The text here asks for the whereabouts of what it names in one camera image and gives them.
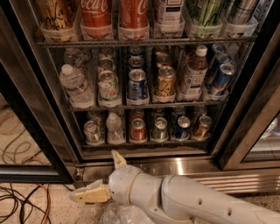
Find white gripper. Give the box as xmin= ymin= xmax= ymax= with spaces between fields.
xmin=69 ymin=150 xmax=162 ymax=210

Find white green 7up can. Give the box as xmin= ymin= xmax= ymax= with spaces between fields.
xmin=84 ymin=120 xmax=103 ymax=146

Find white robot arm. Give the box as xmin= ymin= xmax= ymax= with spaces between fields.
xmin=70 ymin=150 xmax=280 ymax=224

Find clear water bottle bottom shelf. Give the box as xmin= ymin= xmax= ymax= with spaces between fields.
xmin=106 ymin=112 xmax=125 ymax=145

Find clear water bottle shelf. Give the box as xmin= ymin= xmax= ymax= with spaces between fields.
xmin=106 ymin=112 xmax=125 ymax=145
xmin=59 ymin=64 xmax=95 ymax=109

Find red soda can bottom shelf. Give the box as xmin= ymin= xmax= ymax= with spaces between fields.
xmin=129 ymin=118 xmax=147 ymax=144

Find green soda can bottom shelf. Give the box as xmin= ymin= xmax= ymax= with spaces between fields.
xmin=151 ymin=117 xmax=168 ymax=143

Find left glass fridge door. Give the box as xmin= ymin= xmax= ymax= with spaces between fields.
xmin=0 ymin=0 xmax=79 ymax=183

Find glass fridge door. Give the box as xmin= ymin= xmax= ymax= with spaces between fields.
xmin=0 ymin=0 xmax=79 ymax=183
xmin=219 ymin=24 xmax=280 ymax=171

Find clear water bottle middle shelf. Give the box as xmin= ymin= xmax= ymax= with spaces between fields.
xmin=59 ymin=64 xmax=95 ymax=109

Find blue soda can bottom shelf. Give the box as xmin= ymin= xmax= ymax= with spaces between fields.
xmin=171 ymin=115 xmax=191 ymax=140

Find blue pepsi can middle shelf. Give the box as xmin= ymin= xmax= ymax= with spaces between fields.
xmin=127 ymin=69 xmax=149 ymax=105

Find white green can middle shelf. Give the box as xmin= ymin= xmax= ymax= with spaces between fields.
xmin=98 ymin=71 xmax=122 ymax=108

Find orange LaCroix can middle shelf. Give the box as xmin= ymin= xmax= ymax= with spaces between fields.
xmin=153 ymin=66 xmax=176 ymax=103

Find orange soda can bottom shelf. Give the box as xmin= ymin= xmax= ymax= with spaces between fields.
xmin=192 ymin=115 xmax=213 ymax=141

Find steel fridge base grille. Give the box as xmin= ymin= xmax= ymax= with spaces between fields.
xmin=73 ymin=157 xmax=280 ymax=195

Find right glass fridge door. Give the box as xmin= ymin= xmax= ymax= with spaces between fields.
xmin=219 ymin=24 xmax=280 ymax=171

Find red coca-cola can right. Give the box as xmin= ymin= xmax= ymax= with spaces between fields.
xmin=118 ymin=0 xmax=150 ymax=40

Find red coca-cola can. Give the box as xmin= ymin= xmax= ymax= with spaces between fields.
xmin=80 ymin=0 xmax=111 ymax=39
xmin=118 ymin=0 xmax=150 ymax=40

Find blue red bull can front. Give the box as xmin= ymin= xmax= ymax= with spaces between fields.
xmin=208 ymin=63 xmax=236 ymax=96

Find blue red bull can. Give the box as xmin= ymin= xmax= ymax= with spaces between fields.
xmin=208 ymin=63 xmax=236 ymax=96
xmin=205 ymin=52 xmax=232 ymax=86

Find red coca-cola can left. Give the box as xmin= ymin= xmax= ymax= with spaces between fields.
xmin=80 ymin=0 xmax=111 ymax=39

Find blue red bull can middle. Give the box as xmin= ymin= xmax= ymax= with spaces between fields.
xmin=205 ymin=52 xmax=232 ymax=86

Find yellow LaCroix can top shelf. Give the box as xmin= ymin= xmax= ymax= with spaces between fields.
xmin=35 ymin=0 xmax=77 ymax=42

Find white label bottle top shelf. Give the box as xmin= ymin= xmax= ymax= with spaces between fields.
xmin=152 ymin=0 xmax=185 ymax=39

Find green striped can top shelf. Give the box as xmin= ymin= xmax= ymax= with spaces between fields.
xmin=185 ymin=0 xmax=224 ymax=39

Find silver can top shelf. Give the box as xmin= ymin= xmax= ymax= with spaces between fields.
xmin=223 ymin=0 xmax=259 ymax=38

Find clear plastic bag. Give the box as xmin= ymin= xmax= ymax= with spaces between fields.
xmin=100 ymin=201 xmax=155 ymax=224

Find brown tea bottle white cap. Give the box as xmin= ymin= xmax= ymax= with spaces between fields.
xmin=177 ymin=45 xmax=208 ymax=102

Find orange cable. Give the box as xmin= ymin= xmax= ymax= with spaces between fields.
xmin=38 ymin=183 xmax=53 ymax=224

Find black cables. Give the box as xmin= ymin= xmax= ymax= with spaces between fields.
xmin=0 ymin=183 xmax=77 ymax=224

